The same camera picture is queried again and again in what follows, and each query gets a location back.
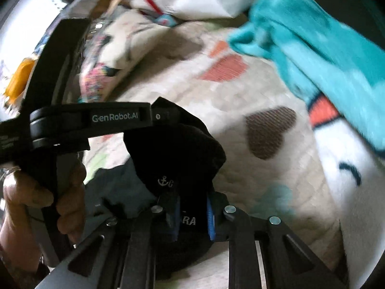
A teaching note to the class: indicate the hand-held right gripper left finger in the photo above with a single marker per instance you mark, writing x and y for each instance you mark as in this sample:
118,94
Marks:
173,225

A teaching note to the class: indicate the small teal pack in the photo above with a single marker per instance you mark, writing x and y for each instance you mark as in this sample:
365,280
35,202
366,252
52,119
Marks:
165,20

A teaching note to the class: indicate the teal and white fleece blanket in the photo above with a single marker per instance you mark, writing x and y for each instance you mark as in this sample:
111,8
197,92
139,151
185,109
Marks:
315,36

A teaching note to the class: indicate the floral print cushion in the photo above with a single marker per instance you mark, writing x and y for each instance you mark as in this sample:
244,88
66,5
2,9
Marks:
126,36

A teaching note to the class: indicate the person's left hand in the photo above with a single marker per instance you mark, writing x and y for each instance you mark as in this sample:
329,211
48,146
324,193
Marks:
73,204

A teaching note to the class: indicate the yellow bag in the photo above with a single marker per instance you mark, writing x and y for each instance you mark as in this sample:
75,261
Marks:
21,78

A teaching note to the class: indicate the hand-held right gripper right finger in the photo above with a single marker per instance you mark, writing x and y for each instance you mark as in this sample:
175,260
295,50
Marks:
210,219

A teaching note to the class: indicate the person's left forearm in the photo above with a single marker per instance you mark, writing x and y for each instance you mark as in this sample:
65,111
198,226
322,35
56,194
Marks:
15,265

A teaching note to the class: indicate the black pants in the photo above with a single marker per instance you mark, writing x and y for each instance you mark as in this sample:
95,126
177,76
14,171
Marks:
186,156

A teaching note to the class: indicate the cream quilted bedspread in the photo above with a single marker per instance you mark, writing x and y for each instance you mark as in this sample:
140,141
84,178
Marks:
225,102

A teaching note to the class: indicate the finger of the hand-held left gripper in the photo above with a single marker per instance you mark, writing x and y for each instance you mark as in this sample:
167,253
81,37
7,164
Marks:
164,114

